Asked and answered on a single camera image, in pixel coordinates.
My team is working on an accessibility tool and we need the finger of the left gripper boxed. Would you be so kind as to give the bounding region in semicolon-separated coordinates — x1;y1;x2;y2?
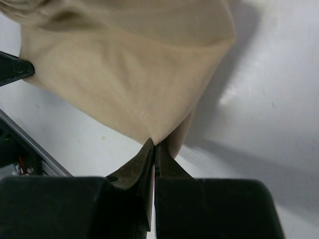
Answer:
0;51;35;86

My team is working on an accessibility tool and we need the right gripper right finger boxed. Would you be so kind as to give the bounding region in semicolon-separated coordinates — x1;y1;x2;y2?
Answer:
155;142;284;239

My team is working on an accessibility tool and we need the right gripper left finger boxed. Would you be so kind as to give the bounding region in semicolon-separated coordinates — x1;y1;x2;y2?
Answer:
0;139;155;239

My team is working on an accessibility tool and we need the beige t shirt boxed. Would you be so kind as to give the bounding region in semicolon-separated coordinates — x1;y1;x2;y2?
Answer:
0;0;236;156

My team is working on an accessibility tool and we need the aluminium frame rail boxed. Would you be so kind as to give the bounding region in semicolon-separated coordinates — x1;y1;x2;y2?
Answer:
0;110;72;177

